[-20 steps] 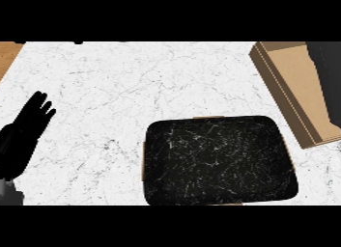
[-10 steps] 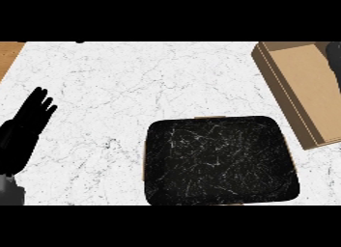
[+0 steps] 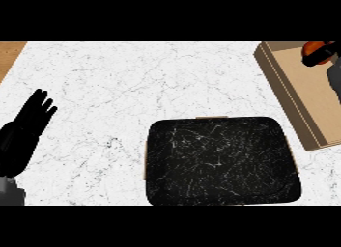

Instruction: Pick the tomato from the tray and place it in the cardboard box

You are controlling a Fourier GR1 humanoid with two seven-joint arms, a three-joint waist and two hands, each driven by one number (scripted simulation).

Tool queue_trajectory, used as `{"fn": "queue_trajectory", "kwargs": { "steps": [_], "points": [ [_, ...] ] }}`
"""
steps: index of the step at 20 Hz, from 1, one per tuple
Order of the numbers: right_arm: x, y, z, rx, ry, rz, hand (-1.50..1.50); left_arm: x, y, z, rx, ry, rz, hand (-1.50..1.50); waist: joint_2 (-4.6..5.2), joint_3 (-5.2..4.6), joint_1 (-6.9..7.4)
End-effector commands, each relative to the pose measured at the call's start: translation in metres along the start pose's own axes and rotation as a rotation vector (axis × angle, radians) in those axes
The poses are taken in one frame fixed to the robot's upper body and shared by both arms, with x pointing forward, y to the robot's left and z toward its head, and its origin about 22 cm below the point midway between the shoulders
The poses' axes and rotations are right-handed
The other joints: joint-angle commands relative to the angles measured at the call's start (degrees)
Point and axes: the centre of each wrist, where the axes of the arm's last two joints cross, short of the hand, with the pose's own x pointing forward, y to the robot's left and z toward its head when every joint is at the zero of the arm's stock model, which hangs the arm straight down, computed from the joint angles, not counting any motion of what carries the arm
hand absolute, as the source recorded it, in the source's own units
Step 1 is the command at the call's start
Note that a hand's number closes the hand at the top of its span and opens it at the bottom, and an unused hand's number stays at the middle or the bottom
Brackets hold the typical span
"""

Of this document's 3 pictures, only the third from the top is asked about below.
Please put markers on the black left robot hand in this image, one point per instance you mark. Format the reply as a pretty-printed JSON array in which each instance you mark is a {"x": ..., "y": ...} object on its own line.
[{"x": 21, "y": 138}]

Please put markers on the orange-red tomato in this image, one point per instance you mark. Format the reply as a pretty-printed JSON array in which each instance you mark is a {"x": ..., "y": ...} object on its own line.
[{"x": 312, "y": 47}]

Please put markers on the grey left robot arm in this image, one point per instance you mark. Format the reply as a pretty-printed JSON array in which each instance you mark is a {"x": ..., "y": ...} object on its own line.
[{"x": 7, "y": 191}]

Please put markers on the brown cardboard box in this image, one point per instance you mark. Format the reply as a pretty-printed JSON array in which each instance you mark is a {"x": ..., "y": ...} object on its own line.
[{"x": 311, "y": 96}]

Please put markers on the black tray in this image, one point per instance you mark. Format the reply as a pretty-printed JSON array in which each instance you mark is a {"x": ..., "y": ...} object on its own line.
[{"x": 221, "y": 160}]

